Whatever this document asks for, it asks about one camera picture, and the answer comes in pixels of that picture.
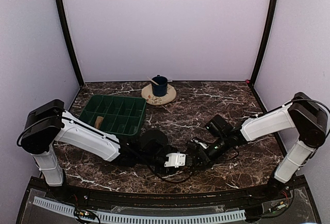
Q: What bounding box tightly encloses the left camera black cable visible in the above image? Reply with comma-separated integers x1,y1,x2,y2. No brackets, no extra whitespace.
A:
123,141,195,184

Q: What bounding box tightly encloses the plain brown sock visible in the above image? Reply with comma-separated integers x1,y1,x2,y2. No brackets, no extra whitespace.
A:
94,116,104,129

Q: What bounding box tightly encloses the right camera black cable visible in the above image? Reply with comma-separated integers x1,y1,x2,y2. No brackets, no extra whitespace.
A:
283,99,330,137

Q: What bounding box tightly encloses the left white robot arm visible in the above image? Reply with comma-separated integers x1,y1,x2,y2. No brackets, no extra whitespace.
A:
16,99,179,201

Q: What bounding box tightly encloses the green divided plastic tray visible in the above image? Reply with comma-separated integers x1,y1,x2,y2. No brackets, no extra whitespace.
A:
79,95,146,139

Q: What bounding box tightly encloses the beige floral round mat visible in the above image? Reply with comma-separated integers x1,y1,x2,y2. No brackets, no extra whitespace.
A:
141,83,177,105

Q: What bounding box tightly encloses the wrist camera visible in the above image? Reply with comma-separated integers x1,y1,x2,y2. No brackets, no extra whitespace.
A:
191,137,210,149
164,152,186,168

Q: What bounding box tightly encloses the left black frame post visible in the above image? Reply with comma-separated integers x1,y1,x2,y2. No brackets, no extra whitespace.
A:
55,0,85,88

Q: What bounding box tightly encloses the dark blue mug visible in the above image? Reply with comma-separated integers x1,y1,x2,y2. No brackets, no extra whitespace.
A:
152,75,168,97

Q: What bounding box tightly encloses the black front rail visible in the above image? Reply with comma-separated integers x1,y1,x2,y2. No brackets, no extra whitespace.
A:
58,185,270,209

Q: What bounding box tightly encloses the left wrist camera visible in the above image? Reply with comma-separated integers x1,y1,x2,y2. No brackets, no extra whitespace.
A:
164,152,186,168

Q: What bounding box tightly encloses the white slotted cable duct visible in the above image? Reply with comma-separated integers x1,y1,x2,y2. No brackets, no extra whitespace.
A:
32,196,246,223

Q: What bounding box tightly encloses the black frame post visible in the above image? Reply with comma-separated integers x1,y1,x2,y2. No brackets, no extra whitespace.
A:
55,0,85,88
249,0,277,88

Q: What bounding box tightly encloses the camera black cable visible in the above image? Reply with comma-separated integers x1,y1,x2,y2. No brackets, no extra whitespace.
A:
283,99,330,137
123,141,195,184

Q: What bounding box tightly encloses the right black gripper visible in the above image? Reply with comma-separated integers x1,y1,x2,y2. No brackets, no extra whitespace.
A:
190,135,230,171

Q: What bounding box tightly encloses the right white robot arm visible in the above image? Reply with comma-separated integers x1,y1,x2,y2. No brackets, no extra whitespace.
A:
189,92,329,200

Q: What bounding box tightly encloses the right black frame post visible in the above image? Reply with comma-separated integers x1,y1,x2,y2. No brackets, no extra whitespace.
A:
249,0,277,88

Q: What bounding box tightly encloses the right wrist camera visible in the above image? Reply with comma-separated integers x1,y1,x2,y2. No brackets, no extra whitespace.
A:
191,137,210,149

